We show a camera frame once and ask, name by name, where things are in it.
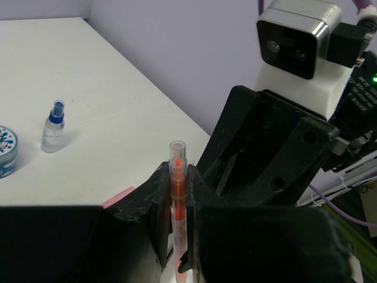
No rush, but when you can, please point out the small clear spray bottle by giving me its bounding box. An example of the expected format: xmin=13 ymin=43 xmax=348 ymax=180
xmin=41 ymin=100 xmax=65 ymax=153

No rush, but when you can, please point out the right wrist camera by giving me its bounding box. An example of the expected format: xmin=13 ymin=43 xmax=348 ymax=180
xmin=255 ymin=1 xmax=376 ymax=120

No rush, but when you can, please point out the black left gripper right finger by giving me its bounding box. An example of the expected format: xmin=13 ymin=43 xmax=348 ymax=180
xmin=178 ymin=165 xmax=352 ymax=282

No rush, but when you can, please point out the blue slime jar far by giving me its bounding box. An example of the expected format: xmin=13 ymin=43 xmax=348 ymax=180
xmin=0 ymin=126 xmax=19 ymax=179

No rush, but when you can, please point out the pink translucent case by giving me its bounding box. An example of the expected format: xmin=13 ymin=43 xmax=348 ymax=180
xmin=102 ymin=187 xmax=135 ymax=209

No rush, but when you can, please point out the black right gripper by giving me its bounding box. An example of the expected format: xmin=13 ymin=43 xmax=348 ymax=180
xmin=197 ymin=85 xmax=339 ymax=206

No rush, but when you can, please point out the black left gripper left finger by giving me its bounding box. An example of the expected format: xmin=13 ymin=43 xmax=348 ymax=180
xmin=1 ymin=162 xmax=170 ymax=282

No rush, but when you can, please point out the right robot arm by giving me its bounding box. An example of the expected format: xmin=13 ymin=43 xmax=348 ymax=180
xmin=197 ymin=51 xmax=376 ymax=206

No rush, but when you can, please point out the orange highlighter pen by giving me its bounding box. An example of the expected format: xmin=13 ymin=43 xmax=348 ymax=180
xmin=168 ymin=140 xmax=187 ymax=282

